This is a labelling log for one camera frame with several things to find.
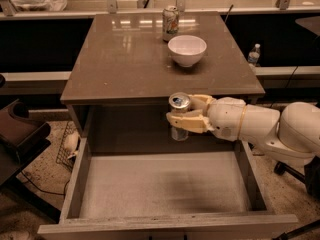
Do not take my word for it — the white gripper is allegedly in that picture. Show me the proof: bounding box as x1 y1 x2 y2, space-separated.
166 94 246 141

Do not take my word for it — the silver redbull can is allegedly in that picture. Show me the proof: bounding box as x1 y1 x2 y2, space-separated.
169 92 191 141

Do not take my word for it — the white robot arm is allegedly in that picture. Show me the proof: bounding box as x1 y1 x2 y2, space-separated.
166 92 320 164

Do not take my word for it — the brown cabinet with glossy top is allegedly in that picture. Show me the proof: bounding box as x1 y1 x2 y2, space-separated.
61 12 264 156

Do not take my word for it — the open grey top drawer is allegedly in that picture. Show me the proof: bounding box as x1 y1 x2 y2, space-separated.
37 110 299 240

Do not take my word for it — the white ceramic bowl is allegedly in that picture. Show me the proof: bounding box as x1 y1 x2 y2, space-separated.
168 35 207 67

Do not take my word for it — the clear plastic water bottle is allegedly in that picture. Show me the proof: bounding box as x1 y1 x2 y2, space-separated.
248 44 260 67

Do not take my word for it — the black tripod stand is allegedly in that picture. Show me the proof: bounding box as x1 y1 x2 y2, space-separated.
272 162 320 240

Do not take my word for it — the dark brown chair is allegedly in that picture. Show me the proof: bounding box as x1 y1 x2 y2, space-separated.
0 100 60 223

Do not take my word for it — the wire mesh basket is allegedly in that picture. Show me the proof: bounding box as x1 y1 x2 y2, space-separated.
56 121 80 171

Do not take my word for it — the black floor cable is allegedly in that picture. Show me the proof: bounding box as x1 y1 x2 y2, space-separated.
20 170 70 197

